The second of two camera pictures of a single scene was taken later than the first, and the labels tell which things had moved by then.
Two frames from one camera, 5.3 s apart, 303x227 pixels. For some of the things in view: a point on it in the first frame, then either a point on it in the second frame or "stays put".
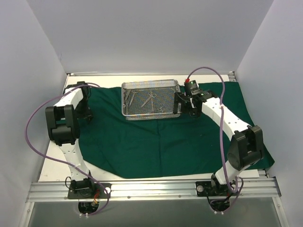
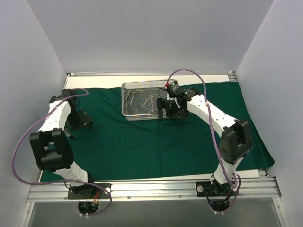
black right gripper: x=180 y=102 -> x=161 y=109
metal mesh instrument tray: x=149 y=99 stays put
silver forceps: x=133 y=95 stays put
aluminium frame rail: x=148 y=190 stays put
